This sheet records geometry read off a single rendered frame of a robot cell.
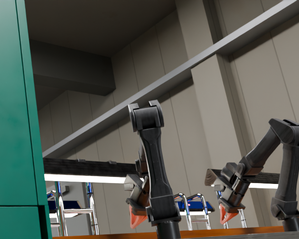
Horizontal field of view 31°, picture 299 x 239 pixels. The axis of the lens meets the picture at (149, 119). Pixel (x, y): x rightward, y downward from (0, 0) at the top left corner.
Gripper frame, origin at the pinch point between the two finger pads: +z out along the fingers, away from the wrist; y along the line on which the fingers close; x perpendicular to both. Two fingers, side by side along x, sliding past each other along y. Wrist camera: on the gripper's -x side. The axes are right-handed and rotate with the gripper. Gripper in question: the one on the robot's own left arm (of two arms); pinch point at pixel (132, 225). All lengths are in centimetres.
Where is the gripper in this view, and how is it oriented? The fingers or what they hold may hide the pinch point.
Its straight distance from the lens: 186.5
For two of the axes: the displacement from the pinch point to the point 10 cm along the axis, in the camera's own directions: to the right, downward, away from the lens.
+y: -7.4, -1.1, -6.6
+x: 5.5, 4.5, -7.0
